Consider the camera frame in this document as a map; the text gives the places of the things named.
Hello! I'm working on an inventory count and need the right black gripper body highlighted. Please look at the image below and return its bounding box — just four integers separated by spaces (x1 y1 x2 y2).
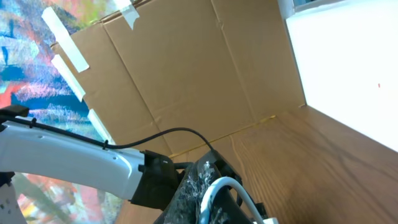
130 151 187 210

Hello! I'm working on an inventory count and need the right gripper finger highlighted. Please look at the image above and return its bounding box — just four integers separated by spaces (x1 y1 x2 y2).
154 151 253 224

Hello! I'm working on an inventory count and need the white USB cable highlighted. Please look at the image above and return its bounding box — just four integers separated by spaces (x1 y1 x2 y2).
198 176 279 224

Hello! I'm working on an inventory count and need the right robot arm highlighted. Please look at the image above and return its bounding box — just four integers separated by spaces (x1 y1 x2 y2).
1 105 262 223

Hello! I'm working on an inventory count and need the white tape strip lower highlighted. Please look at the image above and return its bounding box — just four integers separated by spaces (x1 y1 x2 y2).
88 109 115 144

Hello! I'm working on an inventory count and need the white tape strip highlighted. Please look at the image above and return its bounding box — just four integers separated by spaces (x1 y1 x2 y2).
88 109 115 144
51 54 85 102
42 7 90 72

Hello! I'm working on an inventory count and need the brown cardboard panel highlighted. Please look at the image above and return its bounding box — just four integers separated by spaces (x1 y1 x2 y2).
50 0 307 224

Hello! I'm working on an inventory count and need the white tape strip middle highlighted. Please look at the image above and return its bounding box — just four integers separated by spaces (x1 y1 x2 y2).
51 54 85 102

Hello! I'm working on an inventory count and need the colourful painted backdrop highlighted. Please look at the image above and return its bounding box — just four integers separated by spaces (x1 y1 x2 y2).
1 0 122 223

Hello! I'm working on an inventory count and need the white tape piece top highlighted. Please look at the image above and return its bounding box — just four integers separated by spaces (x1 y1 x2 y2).
113 0 139 30

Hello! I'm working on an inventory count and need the white tape strip upper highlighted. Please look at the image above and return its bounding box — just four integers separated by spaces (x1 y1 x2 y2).
42 7 90 72

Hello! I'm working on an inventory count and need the right camera black cable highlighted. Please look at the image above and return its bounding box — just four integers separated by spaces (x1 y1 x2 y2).
0 115 215 152

